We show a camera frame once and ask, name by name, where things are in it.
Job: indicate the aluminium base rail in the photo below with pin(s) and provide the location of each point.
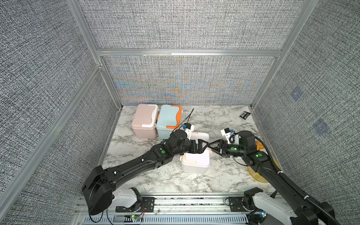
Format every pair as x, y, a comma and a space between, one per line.
179, 209

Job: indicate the white pink medicine chest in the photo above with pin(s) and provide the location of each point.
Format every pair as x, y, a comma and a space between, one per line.
196, 163

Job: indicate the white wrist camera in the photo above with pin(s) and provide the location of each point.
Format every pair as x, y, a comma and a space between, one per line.
188, 129
229, 135

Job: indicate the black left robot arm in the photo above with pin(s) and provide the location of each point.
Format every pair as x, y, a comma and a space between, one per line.
101, 183

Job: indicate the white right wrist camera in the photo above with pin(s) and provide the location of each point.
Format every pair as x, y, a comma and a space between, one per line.
229, 135

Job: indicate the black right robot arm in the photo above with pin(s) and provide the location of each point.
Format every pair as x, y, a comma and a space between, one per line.
302, 208

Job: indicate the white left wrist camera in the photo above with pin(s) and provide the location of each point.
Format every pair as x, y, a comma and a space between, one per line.
188, 129

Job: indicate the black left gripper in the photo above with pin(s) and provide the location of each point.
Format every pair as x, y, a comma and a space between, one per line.
199, 150

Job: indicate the pink white medicine box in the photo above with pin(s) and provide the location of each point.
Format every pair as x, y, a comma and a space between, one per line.
144, 121

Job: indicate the black foil sachet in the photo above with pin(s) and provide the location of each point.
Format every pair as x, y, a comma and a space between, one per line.
245, 115

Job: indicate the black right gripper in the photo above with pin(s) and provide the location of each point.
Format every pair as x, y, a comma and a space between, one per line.
222, 154

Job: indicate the blue orange medicine box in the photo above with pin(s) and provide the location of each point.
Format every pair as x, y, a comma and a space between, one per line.
169, 118

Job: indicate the orange plastic toy piece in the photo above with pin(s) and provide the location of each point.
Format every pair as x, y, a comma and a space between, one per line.
259, 146

